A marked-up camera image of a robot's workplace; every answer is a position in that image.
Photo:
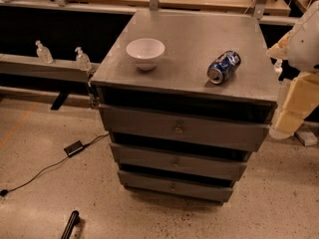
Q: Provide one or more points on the black power adapter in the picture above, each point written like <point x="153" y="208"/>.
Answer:
<point x="74" y="148"/>

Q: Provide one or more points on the black cylindrical handle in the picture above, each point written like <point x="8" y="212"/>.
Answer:
<point x="72" y="222"/>

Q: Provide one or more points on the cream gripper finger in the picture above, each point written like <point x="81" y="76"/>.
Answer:
<point x="279" y="50"/>
<point x="297" y="100"/>

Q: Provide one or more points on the grey metal shelf rail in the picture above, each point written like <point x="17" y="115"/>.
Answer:
<point x="65" y="70"/>

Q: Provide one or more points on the white ceramic bowl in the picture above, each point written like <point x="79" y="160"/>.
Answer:
<point x="146" y="52"/>

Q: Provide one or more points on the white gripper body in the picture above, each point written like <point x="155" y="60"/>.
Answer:
<point x="305" y="50"/>

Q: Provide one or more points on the grey drawer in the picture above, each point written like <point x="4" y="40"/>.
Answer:
<point x="220" y="133"/>
<point x="163" y="185"/>
<point x="177" y="162"/>

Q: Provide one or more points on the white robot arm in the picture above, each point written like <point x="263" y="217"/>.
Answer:
<point x="307" y="28"/>

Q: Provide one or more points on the grey wooden drawer cabinet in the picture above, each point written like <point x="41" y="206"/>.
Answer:
<point x="179" y="83"/>

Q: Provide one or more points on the crushed blue soda can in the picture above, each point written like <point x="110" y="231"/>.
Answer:
<point x="222" y="68"/>

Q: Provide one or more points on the grey block on floor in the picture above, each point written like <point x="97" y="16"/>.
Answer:
<point x="306" y="136"/>

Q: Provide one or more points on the white pump bottle right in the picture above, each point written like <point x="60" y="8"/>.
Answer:
<point x="278" y="67"/>

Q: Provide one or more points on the clear pump bottle near cabinet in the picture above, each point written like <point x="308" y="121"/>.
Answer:
<point x="83" y="60"/>

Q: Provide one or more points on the clear pump bottle far left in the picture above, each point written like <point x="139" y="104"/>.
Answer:
<point x="43" y="53"/>

